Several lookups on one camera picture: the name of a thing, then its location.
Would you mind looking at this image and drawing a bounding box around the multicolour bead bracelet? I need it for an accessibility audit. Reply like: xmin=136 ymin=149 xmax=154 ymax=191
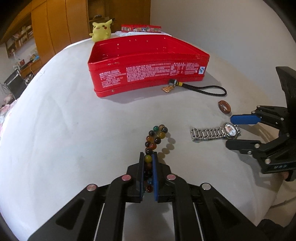
xmin=144 ymin=124 xmax=169 ymax=193

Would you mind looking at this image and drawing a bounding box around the brown wooden ring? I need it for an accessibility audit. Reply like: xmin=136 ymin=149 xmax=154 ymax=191
xmin=217 ymin=100 xmax=232 ymax=115

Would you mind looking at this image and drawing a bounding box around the yellow Pikachu plush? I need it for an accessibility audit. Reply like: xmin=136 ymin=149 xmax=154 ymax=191
xmin=89 ymin=19 xmax=113 ymax=43

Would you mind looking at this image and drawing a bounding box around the wooden wardrobe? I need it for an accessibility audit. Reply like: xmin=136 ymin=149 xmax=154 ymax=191
xmin=1 ymin=1 xmax=110 ymax=64

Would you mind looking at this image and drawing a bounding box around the wooden door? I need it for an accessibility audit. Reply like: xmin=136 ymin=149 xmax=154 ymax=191
xmin=109 ymin=0 xmax=151 ymax=32

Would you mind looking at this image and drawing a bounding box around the floral bedspread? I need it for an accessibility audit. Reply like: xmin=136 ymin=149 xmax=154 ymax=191
xmin=0 ymin=95 xmax=15 ymax=128

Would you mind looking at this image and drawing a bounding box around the red tin box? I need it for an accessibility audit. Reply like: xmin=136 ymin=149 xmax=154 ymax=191
xmin=88 ymin=34 xmax=210 ymax=97

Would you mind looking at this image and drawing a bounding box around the black braided cord charm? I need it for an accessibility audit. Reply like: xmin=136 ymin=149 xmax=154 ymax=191
xmin=162 ymin=79 xmax=227 ymax=97

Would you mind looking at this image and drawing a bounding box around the wooden desk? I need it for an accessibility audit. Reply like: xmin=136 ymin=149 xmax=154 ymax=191
xmin=20 ymin=59 xmax=43 ymax=78

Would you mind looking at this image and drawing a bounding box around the white folded towel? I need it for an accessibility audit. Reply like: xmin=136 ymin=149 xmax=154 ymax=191
xmin=111 ymin=31 xmax=171 ymax=38

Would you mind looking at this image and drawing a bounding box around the black office chair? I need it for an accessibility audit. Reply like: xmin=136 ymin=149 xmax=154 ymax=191
xmin=4 ymin=70 xmax=27 ymax=99

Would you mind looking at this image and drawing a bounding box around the silver wristwatch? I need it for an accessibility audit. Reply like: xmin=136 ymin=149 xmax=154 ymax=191
xmin=190 ymin=123 xmax=241 ymax=142

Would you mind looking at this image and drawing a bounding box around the red tin lid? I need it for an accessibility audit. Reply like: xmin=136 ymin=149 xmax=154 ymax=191
xmin=121 ymin=24 xmax=162 ymax=33

